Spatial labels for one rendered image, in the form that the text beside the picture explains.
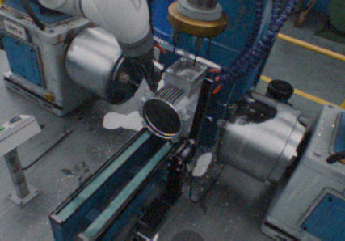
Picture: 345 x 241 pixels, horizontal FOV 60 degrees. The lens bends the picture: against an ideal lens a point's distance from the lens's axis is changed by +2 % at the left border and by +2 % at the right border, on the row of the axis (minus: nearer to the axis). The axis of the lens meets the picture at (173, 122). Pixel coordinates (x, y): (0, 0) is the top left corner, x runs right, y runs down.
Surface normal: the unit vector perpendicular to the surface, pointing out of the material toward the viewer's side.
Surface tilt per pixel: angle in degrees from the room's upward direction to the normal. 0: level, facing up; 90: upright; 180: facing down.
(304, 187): 89
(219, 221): 0
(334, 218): 90
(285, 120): 17
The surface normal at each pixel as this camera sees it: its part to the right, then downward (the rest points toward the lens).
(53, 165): 0.14, -0.74
